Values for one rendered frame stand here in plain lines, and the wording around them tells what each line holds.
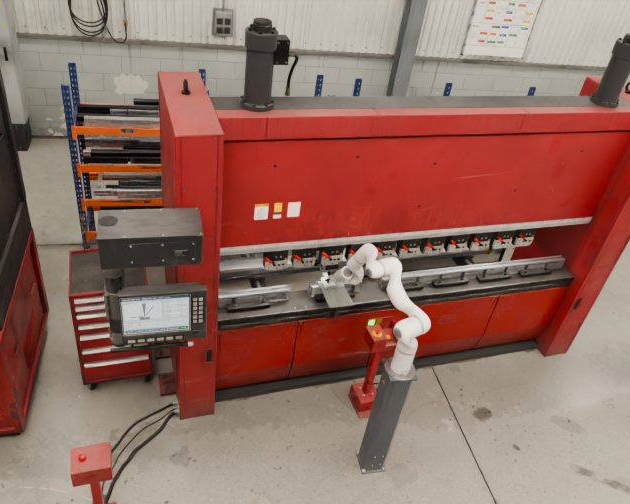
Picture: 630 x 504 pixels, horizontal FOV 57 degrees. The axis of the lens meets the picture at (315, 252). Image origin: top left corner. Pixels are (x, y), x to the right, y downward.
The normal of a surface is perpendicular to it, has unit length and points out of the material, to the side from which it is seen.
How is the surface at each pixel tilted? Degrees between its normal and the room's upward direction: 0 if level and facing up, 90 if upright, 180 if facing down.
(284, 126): 90
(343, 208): 90
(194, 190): 90
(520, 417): 0
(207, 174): 90
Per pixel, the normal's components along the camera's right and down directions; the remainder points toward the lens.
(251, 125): 0.30, 0.60
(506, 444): 0.13, -0.79
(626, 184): -0.95, 0.08
